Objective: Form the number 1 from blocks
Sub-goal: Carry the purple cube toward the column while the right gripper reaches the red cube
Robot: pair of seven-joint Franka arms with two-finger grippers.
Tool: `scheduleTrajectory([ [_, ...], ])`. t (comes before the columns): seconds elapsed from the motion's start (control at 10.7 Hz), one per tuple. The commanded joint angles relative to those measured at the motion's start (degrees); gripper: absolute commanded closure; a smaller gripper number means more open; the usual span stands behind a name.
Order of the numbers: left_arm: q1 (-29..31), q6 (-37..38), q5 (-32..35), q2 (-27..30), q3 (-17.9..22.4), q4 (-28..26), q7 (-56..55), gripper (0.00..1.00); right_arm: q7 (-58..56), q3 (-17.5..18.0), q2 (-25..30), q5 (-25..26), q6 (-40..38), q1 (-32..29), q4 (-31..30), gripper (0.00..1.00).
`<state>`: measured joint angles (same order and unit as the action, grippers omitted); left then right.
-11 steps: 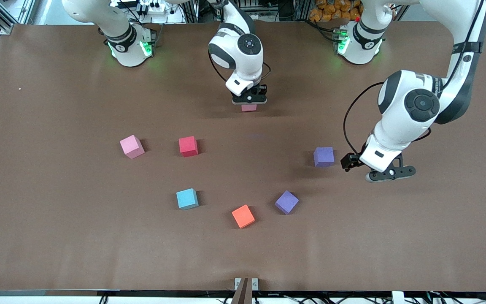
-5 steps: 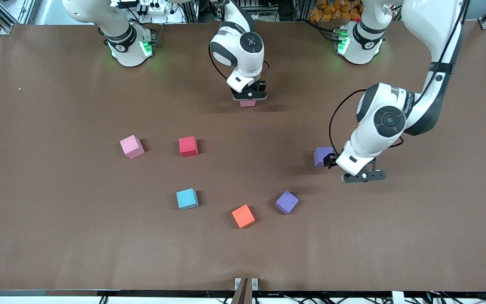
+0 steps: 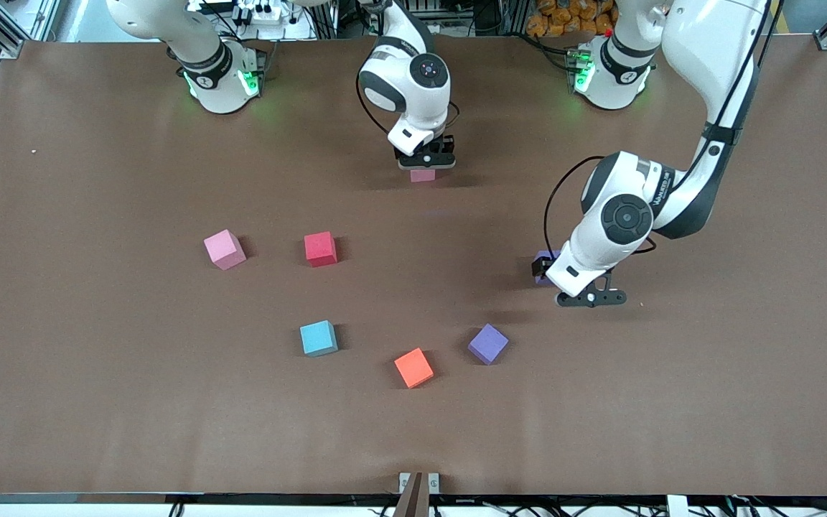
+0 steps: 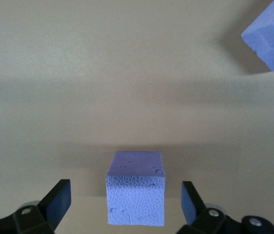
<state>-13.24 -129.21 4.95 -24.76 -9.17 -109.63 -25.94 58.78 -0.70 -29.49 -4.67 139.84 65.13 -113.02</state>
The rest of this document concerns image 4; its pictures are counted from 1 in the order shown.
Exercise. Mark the purple foam block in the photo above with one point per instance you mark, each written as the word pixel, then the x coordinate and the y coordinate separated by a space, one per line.
pixel 273 36
pixel 135 195

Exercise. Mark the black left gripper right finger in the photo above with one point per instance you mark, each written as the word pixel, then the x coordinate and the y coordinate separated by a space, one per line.
pixel 214 223

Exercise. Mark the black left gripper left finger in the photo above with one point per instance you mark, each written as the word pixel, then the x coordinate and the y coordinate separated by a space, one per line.
pixel 29 221

